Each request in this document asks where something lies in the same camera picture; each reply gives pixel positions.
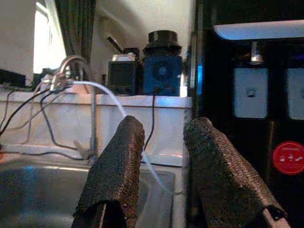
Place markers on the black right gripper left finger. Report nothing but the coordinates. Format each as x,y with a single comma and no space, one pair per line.
114,171

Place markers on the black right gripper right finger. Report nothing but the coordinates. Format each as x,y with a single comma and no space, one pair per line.
218,180

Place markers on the black water dispenser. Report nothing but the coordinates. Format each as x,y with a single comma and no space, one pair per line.
256,142

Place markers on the metal sink faucet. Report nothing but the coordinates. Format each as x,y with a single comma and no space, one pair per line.
94,118

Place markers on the stainless steel sink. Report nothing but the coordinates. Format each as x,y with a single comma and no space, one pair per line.
35,194

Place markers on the small black box device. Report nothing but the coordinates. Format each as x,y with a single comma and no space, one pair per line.
122,76

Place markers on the black device with round cap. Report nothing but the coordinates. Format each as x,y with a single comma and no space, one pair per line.
162,71

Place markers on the dark curtain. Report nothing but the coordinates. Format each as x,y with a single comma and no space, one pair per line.
76,28

